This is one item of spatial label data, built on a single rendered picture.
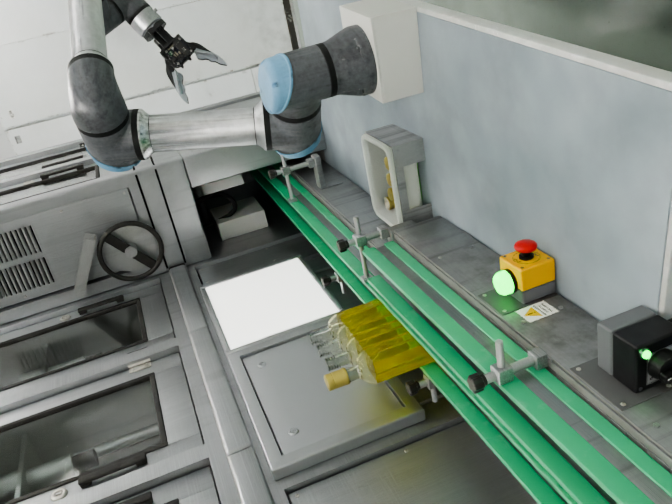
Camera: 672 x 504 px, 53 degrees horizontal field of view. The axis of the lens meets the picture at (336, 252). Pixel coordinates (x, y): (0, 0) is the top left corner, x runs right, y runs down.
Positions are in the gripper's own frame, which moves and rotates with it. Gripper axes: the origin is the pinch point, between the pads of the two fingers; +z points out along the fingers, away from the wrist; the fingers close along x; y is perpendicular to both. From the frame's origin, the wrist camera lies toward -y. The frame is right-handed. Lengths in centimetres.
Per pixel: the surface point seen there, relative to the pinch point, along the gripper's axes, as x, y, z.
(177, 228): -39, -41, 22
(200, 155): -16.0, -36.2, 10.2
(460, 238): 13, 52, 65
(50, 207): -61, -31, -11
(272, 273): -26, -17, 52
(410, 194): 14, 36, 54
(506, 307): 5, 81, 71
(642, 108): 32, 110, 52
